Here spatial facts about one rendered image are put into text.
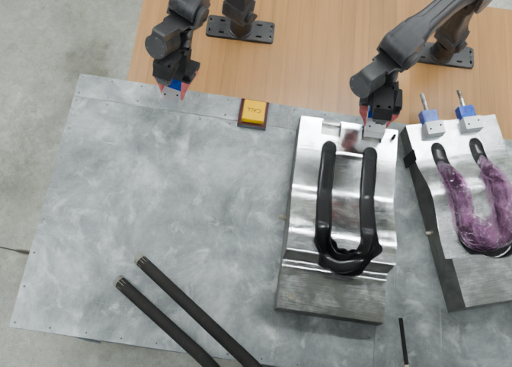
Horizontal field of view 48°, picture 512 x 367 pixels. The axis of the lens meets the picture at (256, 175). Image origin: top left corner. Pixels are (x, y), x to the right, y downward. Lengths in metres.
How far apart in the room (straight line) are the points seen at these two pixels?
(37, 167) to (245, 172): 1.18
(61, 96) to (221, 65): 1.09
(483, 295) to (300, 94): 0.72
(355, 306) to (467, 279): 0.27
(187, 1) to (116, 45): 1.41
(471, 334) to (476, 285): 0.15
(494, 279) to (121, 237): 0.92
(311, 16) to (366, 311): 0.89
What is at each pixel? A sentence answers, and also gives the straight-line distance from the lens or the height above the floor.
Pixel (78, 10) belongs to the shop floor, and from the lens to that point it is 2.83.
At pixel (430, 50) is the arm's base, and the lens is 1.82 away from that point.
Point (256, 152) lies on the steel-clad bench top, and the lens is 1.56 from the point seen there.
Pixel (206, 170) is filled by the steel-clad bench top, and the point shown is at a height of 0.80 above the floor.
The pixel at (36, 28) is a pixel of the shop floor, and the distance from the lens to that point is 2.82.
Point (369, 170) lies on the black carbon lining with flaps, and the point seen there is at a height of 0.88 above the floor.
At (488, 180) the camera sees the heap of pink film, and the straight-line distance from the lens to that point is 1.57.
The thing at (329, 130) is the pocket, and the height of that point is 0.86.
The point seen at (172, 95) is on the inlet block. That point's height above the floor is 0.95.
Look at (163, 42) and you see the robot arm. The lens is 1.29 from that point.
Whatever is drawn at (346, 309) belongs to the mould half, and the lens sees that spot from 1.43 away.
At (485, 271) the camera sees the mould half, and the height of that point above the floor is 0.91.
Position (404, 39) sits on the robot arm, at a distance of 1.31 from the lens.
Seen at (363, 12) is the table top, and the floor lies 0.80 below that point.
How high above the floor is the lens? 2.24
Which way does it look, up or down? 70 degrees down
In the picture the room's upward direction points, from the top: 11 degrees clockwise
